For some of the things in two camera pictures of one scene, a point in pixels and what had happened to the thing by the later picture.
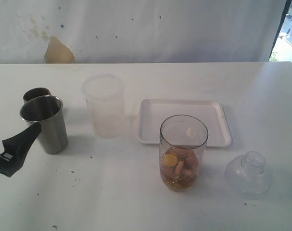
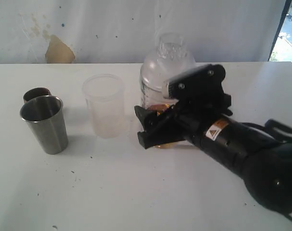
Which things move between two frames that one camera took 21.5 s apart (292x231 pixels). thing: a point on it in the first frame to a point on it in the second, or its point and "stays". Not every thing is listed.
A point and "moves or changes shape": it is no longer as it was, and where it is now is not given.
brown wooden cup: [35, 92] stays
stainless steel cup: [47, 111] stays
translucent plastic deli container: [105, 95] stays
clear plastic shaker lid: [247, 176] moves or changes shape
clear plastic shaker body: [183, 141] to [154, 94]
